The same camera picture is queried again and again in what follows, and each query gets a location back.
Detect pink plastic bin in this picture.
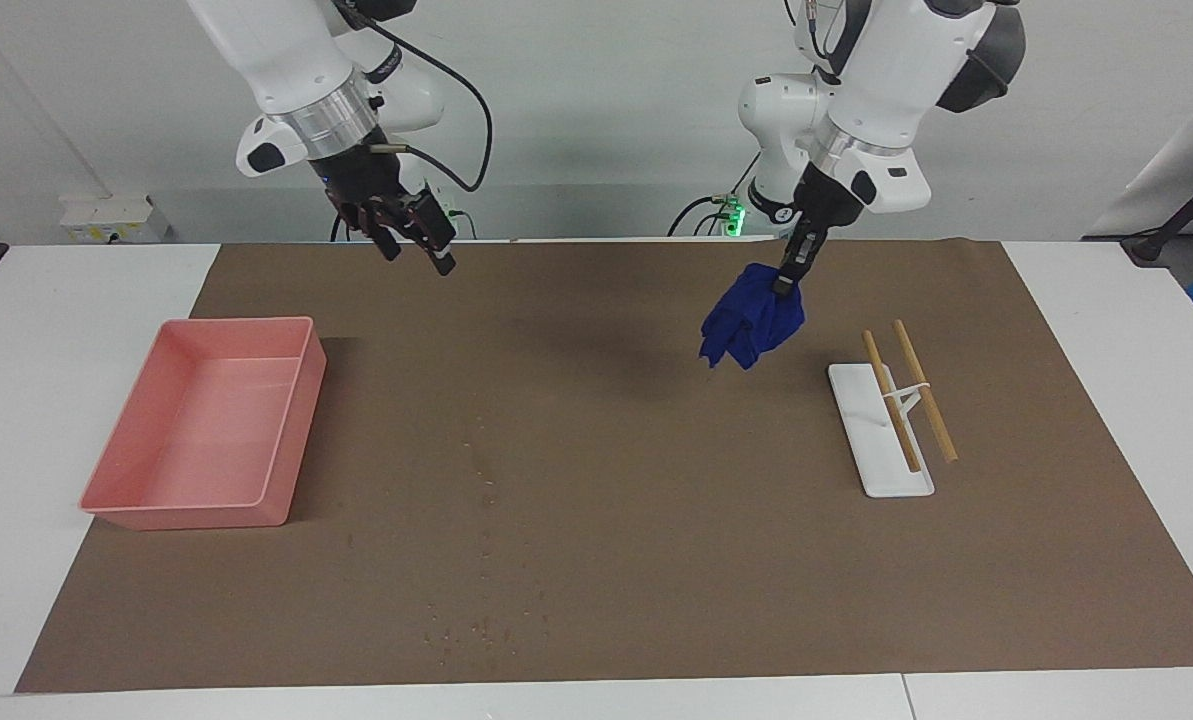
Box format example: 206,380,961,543
79,317,328,531

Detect white towel rack wooden bars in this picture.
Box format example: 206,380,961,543
827,319,959,499

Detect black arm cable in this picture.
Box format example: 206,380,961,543
331,0,494,194
782,0,842,81

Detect white leaning panel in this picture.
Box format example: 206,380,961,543
1091,90,1193,238

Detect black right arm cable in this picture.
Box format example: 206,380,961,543
331,0,494,194

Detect water puddle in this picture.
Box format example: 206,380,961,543
421,438,557,669

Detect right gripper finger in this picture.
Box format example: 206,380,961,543
401,188,457,277
356,200,404,263

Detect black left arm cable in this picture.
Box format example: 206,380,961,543
782,0,842,81

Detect black stand pole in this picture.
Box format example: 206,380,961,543
1084,160,1193,266

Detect white wall socket box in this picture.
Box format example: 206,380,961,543
59,193,169,244

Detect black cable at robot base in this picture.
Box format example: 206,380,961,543
668,150,757,238

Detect brown table mat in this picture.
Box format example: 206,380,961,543
14,238,1193,694

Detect blue towel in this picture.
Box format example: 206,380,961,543
699,263,807,371

